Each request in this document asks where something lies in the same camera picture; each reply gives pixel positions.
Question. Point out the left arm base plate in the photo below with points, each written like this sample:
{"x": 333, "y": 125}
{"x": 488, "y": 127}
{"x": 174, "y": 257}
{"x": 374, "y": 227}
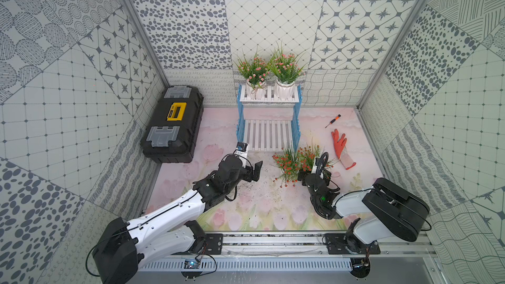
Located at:
{"x": 210, "y": 244}

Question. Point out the aluminium rail frame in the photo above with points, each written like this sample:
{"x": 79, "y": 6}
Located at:
{"x": 295, "y": 251}

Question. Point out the red work glove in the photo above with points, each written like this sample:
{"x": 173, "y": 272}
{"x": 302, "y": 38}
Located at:
{"x": 340, "y": 143}

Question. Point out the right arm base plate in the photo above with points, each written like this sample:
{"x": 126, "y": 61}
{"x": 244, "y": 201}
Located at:
{"x": 341, "y": 244}

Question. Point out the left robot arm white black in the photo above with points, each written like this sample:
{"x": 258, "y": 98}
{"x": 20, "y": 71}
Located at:
{"x": 126, "y": 246}

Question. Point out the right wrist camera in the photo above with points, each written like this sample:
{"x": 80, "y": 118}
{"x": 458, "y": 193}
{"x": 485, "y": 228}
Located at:
{"x": 317, "y": 167}

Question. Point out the floral pink table mat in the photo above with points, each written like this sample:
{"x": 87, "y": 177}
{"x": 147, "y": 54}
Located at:
{"x": 263, "y": 205}

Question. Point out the black yellow toolbox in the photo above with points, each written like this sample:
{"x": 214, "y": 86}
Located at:
{"x": 171, "y": 134}

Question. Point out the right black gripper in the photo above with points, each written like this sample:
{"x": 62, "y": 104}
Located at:
{"x": 304, "y": 175}

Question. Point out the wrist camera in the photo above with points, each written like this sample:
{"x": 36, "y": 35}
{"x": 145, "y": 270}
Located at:
{"x": 317, "y": 167}
{"x": 241, "y": 152}

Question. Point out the pink flower pot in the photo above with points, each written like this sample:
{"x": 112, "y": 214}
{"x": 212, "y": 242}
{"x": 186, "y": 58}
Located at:
{"x": 255, "y": 71}
{"x": 286, "y": 69}

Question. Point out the blue white two-tier rack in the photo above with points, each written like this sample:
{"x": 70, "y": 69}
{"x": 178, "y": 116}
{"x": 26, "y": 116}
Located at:
{"x": 269, "y": 124}

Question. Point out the red black screwdriver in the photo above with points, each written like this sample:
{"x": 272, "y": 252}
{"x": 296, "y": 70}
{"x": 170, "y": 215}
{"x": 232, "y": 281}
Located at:
{"x": 333, "y": 120}

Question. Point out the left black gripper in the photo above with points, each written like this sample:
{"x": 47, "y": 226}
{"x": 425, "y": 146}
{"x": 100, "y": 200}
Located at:
{"x": 250, "y": 169}

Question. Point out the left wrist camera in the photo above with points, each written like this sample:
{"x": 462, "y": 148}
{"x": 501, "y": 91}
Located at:
{"x": 241, "y": 152}

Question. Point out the red flower pot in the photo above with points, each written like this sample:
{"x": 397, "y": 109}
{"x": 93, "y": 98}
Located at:
{"x": 307, "y": 156}
{"x": 288, "y": 161}

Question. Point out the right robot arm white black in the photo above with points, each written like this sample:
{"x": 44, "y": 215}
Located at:
{"x": 393, "y": 211}

